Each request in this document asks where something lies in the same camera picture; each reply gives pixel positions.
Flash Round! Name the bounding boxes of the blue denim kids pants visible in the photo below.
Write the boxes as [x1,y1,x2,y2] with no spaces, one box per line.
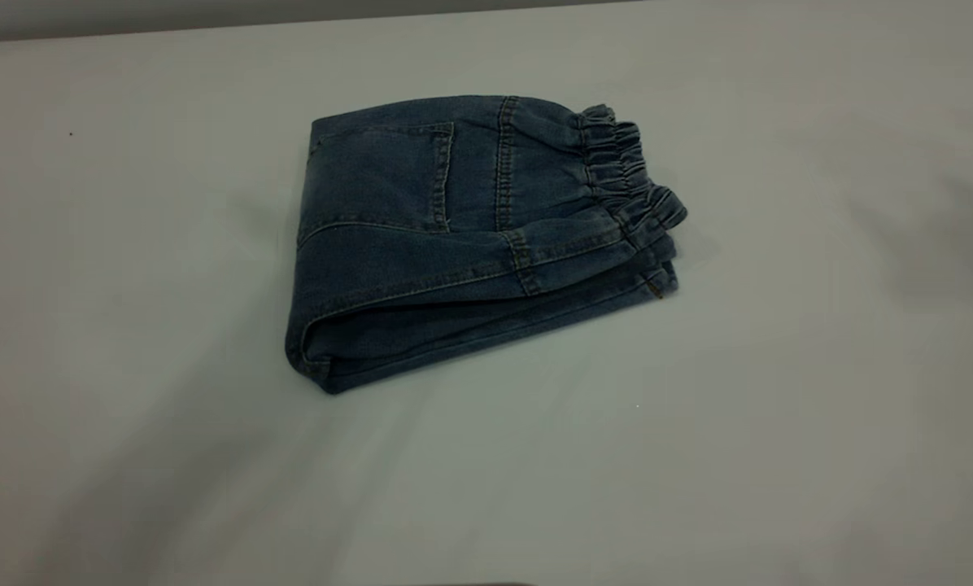
[285,95,688,396]

